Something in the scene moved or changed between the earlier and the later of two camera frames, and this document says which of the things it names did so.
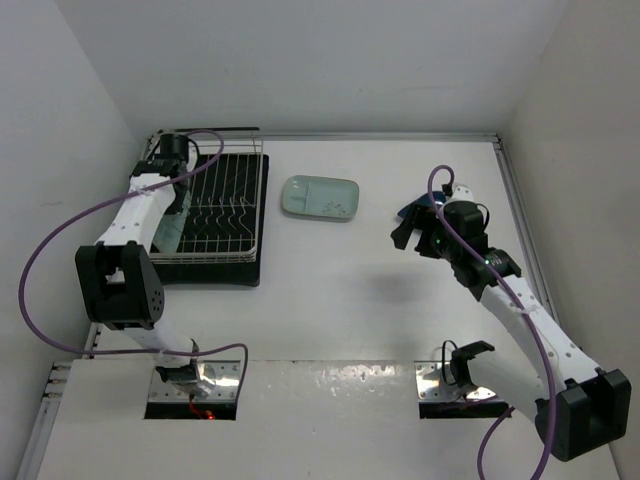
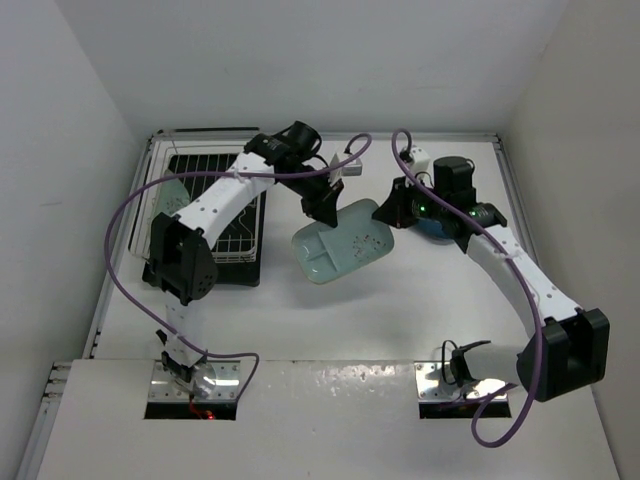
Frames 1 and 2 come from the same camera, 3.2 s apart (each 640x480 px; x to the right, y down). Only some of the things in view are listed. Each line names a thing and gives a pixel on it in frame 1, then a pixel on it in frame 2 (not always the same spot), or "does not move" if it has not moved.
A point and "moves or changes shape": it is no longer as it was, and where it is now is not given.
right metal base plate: x=436 y=381 does not move
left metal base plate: x=224 y=373 does not move
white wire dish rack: x=224 y=220 does not move
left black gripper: x=175 y=206 → x=321 y=205
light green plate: x=322 y=196 moves or changes shape
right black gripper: x=421 y=219 → x=394 y=209
